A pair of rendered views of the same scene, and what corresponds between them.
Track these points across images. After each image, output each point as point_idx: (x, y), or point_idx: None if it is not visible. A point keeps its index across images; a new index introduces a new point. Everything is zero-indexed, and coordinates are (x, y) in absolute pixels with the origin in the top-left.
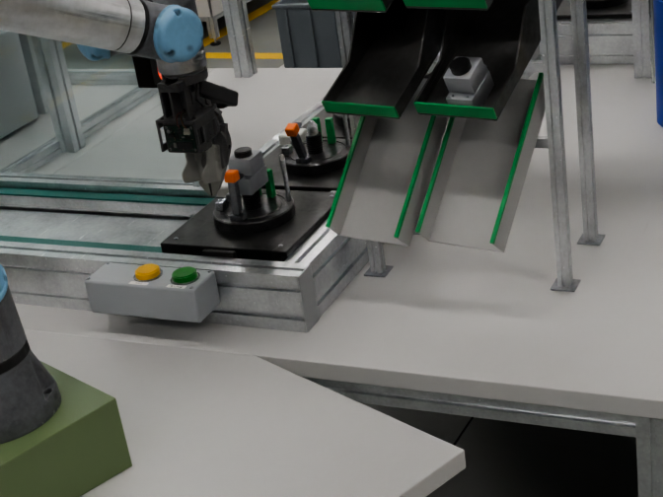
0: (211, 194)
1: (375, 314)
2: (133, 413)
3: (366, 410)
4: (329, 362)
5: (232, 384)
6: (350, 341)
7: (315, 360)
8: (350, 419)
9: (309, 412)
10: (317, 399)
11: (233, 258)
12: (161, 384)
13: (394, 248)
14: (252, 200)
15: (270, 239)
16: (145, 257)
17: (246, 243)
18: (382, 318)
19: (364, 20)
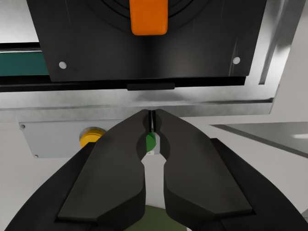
0: (151, 117)
1: (299, 44)
2: (158, 186)
3: (297, 158)
4: (266, 121)
5: None
6: (279, 93)
7: (255, 121)
8: (288, 167)
9: (262, 166)
10: (265, 156)
11: (174, 89)
12: (156, 163)
13: None
14: None
15: (213, 41)
16: (54, 103)
17: (180, 60)
18: (305, 50)
19: None
